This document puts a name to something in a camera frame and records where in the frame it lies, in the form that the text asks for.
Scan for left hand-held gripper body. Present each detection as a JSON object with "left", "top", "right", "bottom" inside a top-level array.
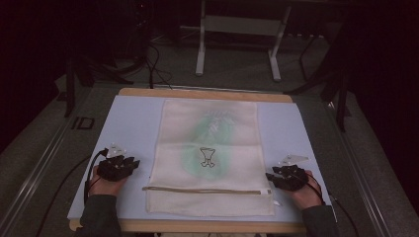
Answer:
[{"left": 96, "top": 142, "right": 135, "bottom": 183}]

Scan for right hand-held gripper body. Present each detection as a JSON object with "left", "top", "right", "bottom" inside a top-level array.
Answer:
[{"left": 272, "top": 154, "right": 310, "bottom": 193}]

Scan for white mesh laundry bag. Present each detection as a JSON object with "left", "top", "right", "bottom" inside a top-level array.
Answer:
[{"left": 145, "top": 98, "right": 277, "bottom": 218}]

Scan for person's left hand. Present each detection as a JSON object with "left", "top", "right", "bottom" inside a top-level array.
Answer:
[{"left": 88, "top": 165, "right": 128, "bottom": 198}]

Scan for person's right hand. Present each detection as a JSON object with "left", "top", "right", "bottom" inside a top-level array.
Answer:
[{"left": 284, "top": 170, "right": 323, "bottom": 211}]

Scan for light blue table mat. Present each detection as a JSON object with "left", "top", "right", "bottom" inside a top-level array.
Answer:
[{"left": 66, "top": 95, "right": 332, "bottom": 224}]

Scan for black tripod stand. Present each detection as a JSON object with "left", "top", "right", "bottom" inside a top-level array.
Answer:
[
  {"left": 284, "top": 33, "right": 352, "bottom": 133},
  {"left": 63, "top": 45, "right": 135, "bottom": 119}
]

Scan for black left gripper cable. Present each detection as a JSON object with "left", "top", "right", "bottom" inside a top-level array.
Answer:
[{"left": 35, "top": 148, "right": 110, "bottom": 237}]

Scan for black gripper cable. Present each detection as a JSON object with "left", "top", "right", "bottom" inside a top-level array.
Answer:
[
  {"left": 35, "top": 148, "right": 110, "bottom": 237},
  {"left": 306, "top": 173, "right": 361, "bottom": 237}
]

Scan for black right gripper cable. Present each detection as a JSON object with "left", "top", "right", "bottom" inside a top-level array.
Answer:
[{"left": 306, "top": 173, "right": 361, "bottom": 237}]

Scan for aluminium floor rail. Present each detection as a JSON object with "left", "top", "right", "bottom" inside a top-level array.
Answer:
[
  {"left": 0, "top": 113, "right": 78, "bottom": 237},
  {"left": 326, "top": 101, "right": 393, "bottom": 237}
]

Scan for black floor cables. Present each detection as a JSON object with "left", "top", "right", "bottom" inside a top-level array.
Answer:
[{"left": 143, "top": 41, "right": 174, "bottom": 91}]

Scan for white metal stand frame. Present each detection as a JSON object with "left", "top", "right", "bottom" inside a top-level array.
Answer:
[{"left": 195, "top": 0, "right": 293, "bottom": 83}]

